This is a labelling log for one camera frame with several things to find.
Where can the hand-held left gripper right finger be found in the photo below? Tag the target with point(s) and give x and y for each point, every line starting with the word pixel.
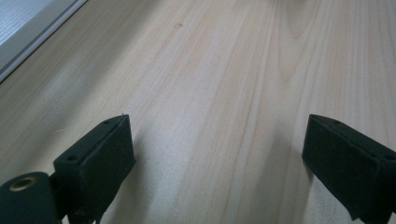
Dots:
pixel 348 161

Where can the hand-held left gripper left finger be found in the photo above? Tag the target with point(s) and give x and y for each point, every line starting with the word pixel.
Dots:
pixel 96 165

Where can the grey metal rail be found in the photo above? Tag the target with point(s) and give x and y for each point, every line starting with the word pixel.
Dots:
pixel 29 37

